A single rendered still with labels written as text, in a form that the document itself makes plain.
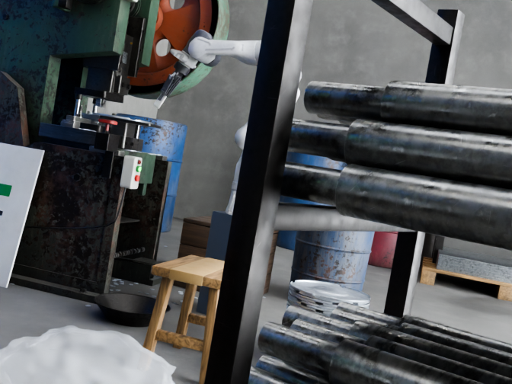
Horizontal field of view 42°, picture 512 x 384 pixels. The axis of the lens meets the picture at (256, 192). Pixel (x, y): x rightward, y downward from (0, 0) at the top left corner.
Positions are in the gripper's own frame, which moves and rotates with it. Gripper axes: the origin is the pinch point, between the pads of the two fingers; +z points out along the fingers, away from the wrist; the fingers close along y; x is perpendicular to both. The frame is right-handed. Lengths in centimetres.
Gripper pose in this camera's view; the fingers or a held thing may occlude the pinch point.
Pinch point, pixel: (160, 100)
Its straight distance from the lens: 319.2
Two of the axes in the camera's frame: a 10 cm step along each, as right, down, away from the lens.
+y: 2.1, -0.2, 9.8
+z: -5.7, 8.1, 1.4
